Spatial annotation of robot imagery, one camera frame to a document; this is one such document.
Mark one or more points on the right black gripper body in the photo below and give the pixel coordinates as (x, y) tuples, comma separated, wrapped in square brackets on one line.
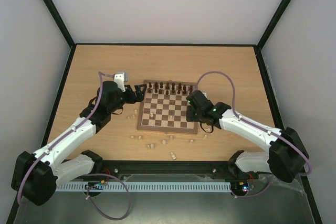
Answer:
[(191, 114)]

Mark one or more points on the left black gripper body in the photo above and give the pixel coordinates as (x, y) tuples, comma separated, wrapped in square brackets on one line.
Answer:
[(131, 99)]

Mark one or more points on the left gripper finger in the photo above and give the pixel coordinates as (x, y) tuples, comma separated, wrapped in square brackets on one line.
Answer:
[(140, 89), (138, 96)]

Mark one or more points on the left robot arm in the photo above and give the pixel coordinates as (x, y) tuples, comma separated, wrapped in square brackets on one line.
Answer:
[(37, 175)]

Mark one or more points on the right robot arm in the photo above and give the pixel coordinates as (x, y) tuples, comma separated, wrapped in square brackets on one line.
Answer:
[(285, 154)]

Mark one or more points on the wooden chess board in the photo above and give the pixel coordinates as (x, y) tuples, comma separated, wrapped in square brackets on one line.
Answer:
[(162, 106)]

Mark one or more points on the lying light chess piece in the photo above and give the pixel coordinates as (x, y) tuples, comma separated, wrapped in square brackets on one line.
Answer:
[(173, 156)]

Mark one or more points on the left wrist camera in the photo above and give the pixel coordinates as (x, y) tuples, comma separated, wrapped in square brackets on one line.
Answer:
[(122, 75)]

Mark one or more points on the black aluminium frame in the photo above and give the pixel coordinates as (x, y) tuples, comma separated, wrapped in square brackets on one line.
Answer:
[(231, 171)]

